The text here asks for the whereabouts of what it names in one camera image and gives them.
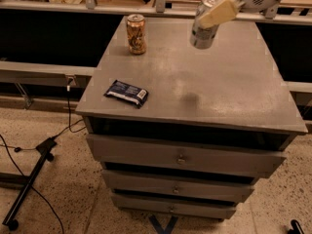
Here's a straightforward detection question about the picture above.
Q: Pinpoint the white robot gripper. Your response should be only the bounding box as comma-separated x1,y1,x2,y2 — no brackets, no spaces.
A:
198,0,279,29

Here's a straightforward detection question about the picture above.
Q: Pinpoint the silver green 7up can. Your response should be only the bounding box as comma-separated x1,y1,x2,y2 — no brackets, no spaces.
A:
190,0,218,50

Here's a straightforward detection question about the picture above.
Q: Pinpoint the orange gold soda can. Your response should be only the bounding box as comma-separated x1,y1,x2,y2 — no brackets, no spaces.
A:
127,14,146,55

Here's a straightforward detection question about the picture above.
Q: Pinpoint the grey drawer cabinet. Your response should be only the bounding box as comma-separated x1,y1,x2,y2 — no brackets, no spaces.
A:
77,18,307,208

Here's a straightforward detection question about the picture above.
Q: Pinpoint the dark blue snack packet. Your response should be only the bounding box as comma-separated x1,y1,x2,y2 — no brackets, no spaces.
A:
104,80,149,108

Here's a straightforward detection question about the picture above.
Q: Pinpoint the top grey drawer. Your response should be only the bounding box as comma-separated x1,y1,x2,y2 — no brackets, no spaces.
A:
87,134,286,177

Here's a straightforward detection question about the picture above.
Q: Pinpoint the grey drawer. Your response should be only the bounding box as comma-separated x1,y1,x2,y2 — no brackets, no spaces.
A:
111,193,236,219
102,170,254,203
87,134,286,177

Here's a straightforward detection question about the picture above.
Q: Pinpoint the middle grey drawer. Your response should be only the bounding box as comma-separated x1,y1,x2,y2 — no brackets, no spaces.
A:
102,170,254,203

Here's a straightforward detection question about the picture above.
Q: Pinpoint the bottom grey drawer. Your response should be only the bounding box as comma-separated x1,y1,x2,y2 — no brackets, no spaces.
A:
111,193,236,219

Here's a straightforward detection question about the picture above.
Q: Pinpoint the black stand leg with wheel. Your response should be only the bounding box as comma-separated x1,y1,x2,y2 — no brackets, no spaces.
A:
0,137,57,231

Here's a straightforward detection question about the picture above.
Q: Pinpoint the black object at floor corner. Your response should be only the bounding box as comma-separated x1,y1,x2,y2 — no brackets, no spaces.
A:
288,219,304,234

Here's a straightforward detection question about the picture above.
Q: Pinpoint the grey metal shelf rail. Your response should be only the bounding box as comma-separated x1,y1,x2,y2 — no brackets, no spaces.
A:
0,0,312,26

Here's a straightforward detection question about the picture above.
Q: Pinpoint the black cable on floor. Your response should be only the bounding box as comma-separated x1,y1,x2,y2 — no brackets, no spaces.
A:
0,85,88,234

